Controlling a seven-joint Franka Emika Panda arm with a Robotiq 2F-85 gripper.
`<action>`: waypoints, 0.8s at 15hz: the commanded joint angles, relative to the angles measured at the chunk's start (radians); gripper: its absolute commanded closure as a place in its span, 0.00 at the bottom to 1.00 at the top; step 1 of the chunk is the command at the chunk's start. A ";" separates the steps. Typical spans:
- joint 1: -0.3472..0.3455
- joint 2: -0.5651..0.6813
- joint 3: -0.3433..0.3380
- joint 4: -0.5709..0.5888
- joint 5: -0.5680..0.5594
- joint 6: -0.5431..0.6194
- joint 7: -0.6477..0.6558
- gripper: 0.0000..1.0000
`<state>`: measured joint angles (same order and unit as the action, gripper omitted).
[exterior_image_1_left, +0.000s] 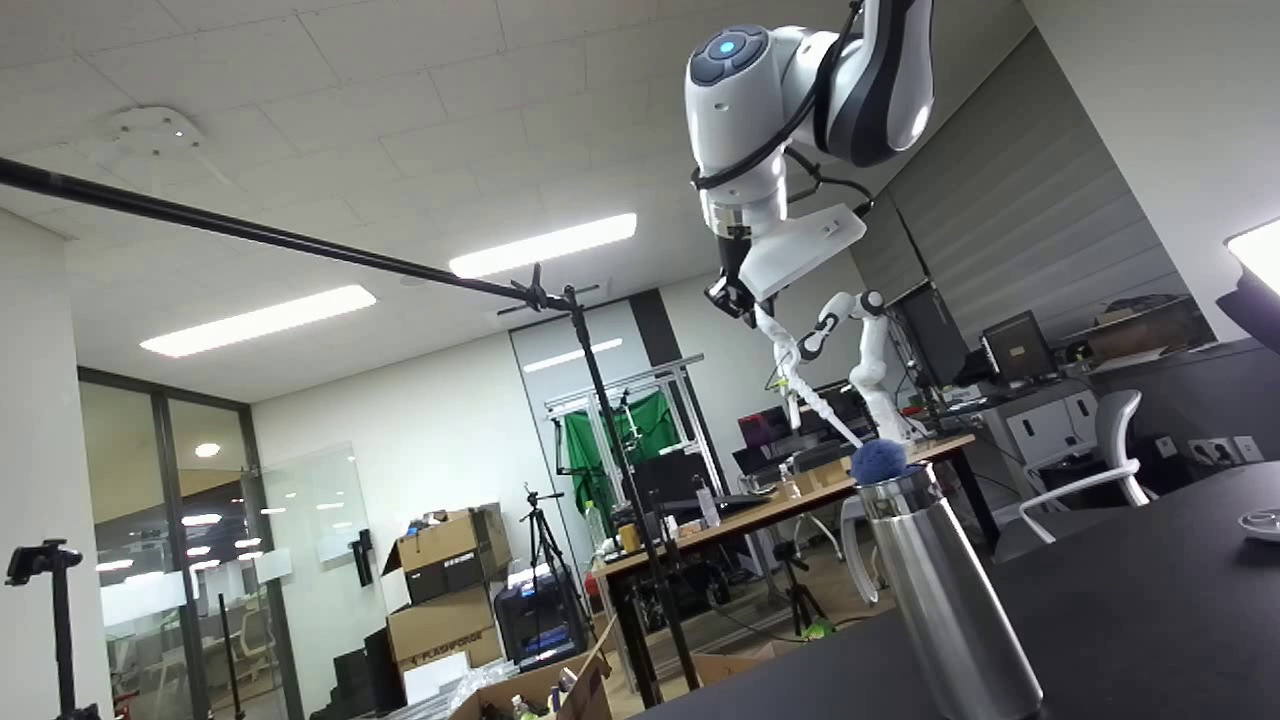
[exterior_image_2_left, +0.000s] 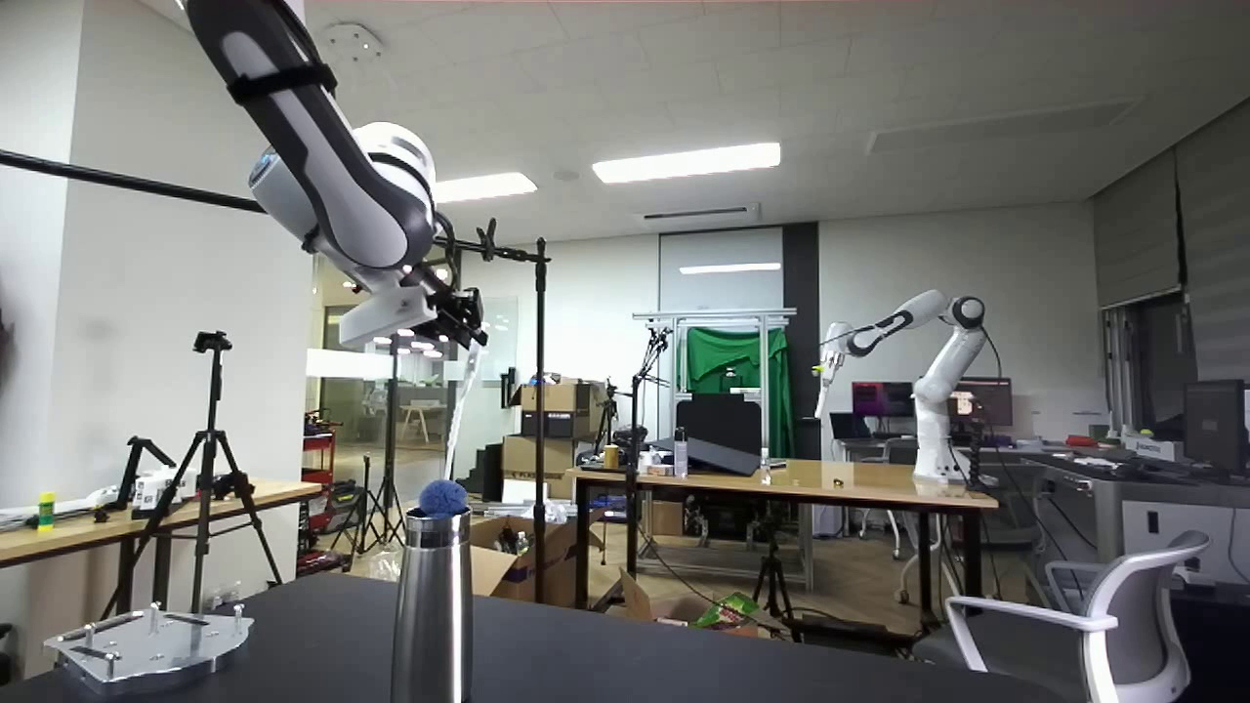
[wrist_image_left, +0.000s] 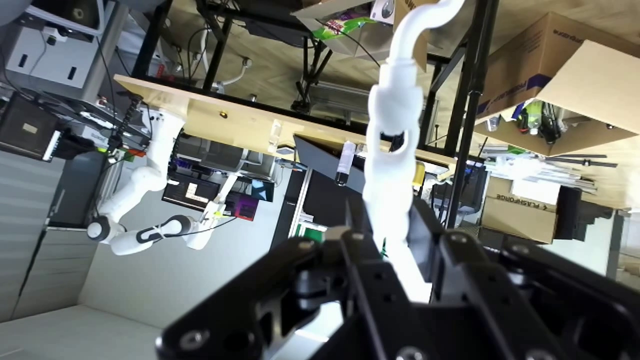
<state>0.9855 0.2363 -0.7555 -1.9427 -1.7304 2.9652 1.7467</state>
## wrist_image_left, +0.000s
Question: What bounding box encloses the wooden table with black legs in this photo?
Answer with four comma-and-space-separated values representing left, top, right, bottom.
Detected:
109, 0, 471, 171

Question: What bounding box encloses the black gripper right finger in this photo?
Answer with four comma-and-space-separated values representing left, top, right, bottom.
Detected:
405, 201, 640, 360

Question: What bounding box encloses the closed cardboard box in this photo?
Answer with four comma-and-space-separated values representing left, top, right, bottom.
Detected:
479, 173, 564, 246

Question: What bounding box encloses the monitor with pink screen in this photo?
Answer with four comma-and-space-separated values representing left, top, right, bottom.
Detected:
228, 192, 261, 225

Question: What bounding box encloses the green item on floor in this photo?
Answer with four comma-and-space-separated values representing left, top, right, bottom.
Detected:
309, 14, 378, 44

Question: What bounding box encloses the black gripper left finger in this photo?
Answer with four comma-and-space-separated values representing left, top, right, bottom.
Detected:
155, 198, 416, 360

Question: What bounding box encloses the small clear bottle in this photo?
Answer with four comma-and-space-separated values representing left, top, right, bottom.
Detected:
333, 137, 356, 186

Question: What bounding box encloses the small black tripod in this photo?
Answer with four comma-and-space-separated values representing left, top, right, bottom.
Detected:
291, 35, 336, 115

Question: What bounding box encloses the open cardboard box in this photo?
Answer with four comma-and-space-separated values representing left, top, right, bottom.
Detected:
473, 9, 640, 137

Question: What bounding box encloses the black vertical stand pole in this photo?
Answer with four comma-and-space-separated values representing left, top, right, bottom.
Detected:
444, 0, 502, 230

